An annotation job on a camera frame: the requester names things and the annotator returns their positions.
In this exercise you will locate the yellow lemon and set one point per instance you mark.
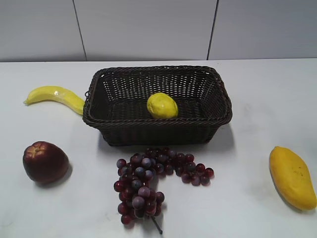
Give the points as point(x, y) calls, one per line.
point(162, 106)

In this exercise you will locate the dark woven rectangular basket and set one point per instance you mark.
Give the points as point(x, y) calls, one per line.
point(116, 105)

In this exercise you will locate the purple red grape bunch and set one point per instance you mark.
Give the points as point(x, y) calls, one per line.
point(137, 195)

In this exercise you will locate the yellow banana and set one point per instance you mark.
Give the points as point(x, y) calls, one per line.
point(56, 94)

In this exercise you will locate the dark red apple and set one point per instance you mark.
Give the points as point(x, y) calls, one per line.
point(44, 162)

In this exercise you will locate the yellow mango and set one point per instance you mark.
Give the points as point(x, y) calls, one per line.
point(292, 178)

